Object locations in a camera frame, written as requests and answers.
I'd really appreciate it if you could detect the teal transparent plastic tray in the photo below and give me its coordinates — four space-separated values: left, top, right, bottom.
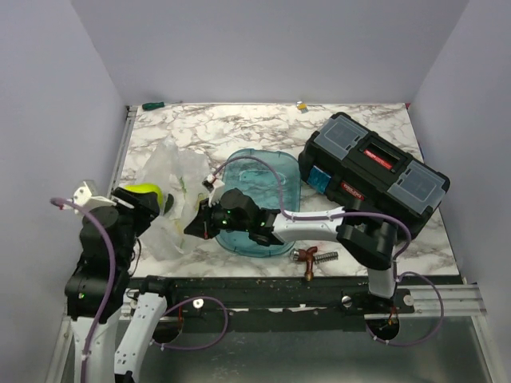
216 148 301 258

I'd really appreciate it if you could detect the black plastic toolbox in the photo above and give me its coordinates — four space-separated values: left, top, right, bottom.
298 113 450 238

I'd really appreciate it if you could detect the clear plastic bag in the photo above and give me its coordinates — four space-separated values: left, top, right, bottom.
137 136 210 261

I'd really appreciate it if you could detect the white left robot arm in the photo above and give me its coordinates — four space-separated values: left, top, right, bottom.
65 182 177 382

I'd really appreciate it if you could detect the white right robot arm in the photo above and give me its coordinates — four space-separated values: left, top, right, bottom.
184 188 401 313

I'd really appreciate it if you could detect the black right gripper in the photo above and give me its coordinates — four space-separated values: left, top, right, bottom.
184 199 251 242

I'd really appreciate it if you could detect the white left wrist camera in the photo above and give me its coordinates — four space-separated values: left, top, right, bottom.
72 180 115 211

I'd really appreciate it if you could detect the small yellow grey brush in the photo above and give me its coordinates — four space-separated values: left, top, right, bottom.
296 101 308 113

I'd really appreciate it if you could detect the green fake lime fruit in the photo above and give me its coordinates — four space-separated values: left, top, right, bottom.
122 184 164 215

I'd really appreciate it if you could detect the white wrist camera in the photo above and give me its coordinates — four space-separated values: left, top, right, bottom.
72 180 115 211
202 174 225 207

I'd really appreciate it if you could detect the green handled screwdriver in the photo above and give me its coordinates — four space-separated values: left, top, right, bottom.
141 101 165 111

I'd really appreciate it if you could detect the aluminium mounting rail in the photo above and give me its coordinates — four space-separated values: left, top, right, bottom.
119 283 489 320

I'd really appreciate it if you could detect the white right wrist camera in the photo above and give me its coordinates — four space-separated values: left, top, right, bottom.
202 174 225 207

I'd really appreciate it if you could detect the brown handled small tool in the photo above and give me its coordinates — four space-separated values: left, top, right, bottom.
299 247 318 282

